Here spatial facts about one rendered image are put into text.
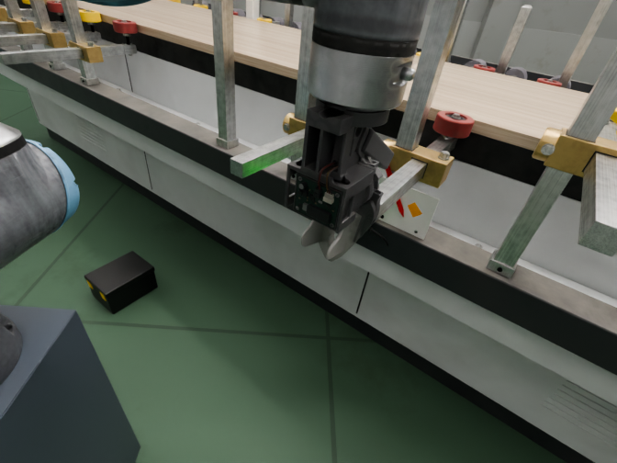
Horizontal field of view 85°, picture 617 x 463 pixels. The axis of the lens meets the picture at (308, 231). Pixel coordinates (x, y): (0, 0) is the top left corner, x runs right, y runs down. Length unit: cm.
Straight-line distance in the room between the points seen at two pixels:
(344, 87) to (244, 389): 109
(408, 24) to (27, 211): 56
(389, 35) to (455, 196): 69
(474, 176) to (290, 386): 87
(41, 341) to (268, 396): 74
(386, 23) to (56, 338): 65
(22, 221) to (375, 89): 53
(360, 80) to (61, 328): 62
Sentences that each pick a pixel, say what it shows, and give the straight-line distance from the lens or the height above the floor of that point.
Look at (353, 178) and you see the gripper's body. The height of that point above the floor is 96.
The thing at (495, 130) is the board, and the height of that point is 89.
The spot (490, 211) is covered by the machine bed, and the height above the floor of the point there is 71.
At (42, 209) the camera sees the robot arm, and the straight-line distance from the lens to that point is 66.
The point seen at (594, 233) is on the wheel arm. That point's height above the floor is 95.
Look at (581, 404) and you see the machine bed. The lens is 126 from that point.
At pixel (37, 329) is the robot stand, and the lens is 74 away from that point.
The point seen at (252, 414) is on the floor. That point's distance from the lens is 122.
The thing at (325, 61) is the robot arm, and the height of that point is 106.
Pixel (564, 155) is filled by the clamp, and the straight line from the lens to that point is 64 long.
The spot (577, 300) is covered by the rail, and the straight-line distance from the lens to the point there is 80.
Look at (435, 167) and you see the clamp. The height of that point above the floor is 86.
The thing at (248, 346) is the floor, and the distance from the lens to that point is 134.
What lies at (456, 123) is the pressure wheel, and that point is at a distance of 80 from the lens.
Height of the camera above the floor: 112
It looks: 37 degrees down
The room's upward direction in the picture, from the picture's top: 8 degrees clockwise
